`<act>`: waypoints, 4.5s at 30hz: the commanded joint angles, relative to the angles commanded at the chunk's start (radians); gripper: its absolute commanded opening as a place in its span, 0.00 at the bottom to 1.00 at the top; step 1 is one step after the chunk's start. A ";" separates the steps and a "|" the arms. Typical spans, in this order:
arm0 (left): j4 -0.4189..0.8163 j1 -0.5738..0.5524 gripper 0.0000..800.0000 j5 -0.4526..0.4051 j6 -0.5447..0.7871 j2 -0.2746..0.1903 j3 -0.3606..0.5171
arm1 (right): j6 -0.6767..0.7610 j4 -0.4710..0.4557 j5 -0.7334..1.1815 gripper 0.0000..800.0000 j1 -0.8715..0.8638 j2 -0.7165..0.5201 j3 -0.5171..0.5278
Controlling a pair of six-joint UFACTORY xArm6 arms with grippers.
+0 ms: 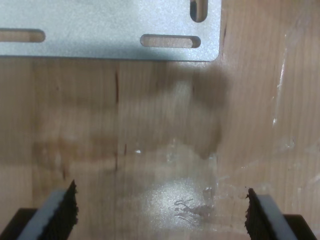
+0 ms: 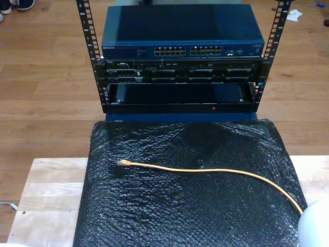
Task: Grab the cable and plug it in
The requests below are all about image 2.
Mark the person's dark shoe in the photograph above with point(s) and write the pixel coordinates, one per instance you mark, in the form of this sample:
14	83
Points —
25	3

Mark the dark blue rack base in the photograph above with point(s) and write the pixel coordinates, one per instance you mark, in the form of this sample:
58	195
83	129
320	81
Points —
180	117

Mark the black bubble mat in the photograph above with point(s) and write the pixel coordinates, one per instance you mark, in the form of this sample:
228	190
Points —
180	205

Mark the black perforated rack post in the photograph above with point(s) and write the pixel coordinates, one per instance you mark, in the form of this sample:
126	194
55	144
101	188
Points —
86	25
280	25

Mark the black rack shelf tray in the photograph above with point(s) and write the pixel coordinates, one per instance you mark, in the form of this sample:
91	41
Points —
180	108

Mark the crumpled white paper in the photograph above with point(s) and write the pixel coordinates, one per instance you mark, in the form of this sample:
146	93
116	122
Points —
294	15

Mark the blue network switch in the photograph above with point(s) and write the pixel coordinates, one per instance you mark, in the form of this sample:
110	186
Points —
180	25

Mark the grey flat strip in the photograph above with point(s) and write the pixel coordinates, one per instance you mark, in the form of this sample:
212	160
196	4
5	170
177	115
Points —
7	204

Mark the small dark object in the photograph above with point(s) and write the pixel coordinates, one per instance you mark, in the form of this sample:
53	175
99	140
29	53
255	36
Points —
326	22

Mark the black rack server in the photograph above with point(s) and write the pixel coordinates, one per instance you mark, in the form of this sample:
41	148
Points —
180	74

